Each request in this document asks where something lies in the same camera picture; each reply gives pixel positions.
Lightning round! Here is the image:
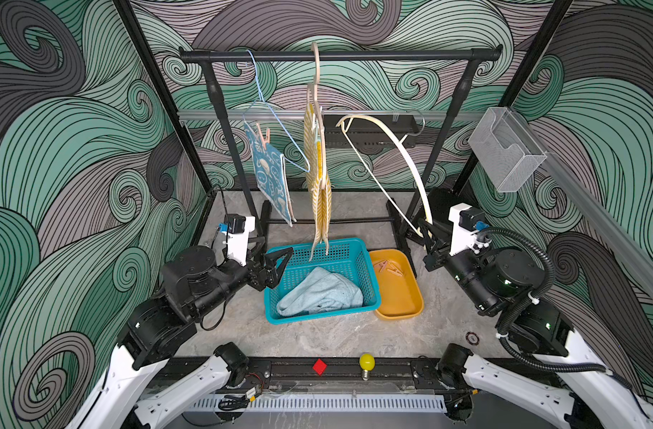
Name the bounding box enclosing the orange clothespin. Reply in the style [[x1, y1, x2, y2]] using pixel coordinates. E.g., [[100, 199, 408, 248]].
[[380, 261, 404, 277]]

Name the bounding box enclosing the light blue terry towel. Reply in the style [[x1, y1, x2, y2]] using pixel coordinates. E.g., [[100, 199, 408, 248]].
[[276, 267, 364, 317]]

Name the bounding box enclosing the pink clothespin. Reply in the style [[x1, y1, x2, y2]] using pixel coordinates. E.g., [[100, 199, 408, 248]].
[[256, 123, 271, 148], [374, 260, 394, 273]]

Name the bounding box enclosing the yellow striped towel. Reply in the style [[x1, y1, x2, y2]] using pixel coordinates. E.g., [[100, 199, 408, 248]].
[[303, 103, 333, 258]]

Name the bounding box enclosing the cream plastic hanger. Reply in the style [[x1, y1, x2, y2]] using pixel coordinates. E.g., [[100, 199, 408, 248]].
[[336, 114, 434, 239]]

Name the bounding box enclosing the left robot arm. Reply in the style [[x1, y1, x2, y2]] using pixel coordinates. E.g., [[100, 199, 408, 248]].
[[70, 246, 293, 428]]

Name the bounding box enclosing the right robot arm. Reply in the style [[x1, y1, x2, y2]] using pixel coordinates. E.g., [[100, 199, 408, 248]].
[[419, 205, 653, 428]]

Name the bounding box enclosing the black clothes rack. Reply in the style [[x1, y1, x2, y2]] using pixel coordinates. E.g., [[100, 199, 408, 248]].
[[179, 45, 503, 257]]

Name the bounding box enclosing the orange plastic tray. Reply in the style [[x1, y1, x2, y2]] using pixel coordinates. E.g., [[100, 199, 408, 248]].
[[369, 248, 425, 321]]

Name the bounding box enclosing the teal plastic basket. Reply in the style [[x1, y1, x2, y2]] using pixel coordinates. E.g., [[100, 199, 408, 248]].
[[264, 238, 382, 325]]

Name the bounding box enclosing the blue rabbit print towel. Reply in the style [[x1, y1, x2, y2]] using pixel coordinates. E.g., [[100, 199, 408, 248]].
[[243, 122, 295, 226]]

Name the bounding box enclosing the round floor marker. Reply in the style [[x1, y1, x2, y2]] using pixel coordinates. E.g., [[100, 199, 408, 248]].
[[465, 332, 480, 346]]

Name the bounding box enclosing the red diamond marker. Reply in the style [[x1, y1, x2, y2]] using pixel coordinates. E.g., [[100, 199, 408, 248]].
[[312, 359, 328, 376]]

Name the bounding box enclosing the pink clothespin on blue towel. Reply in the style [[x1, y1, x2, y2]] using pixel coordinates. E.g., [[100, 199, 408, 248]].
[[256, 123, 271, 148]]

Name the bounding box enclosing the yellow ball knob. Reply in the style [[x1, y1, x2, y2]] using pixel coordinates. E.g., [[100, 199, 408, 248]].
[[358, 353, 376, 381]]

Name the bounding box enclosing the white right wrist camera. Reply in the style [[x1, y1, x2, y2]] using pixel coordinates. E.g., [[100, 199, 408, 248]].
[[449, 203, 488, 257]]

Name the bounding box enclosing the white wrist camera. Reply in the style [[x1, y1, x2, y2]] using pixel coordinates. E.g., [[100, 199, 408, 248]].
[[219, 214, 256, 266], [449, 203, 488, 257]]

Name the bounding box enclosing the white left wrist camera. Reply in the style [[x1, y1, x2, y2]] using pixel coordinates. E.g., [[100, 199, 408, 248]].
[[219, 214, 256, 266]]

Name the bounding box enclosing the black wall light panel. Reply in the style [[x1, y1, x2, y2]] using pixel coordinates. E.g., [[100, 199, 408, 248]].
[[324, 114, 424, 154]]

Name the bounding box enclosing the white slotted cable duct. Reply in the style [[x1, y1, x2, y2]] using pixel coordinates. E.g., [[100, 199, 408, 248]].
[[180, 393, 448, 414]]

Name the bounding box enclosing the light blue wire hanger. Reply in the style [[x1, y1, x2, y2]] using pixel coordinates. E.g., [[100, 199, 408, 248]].
[[242, 49, 311, 173]]

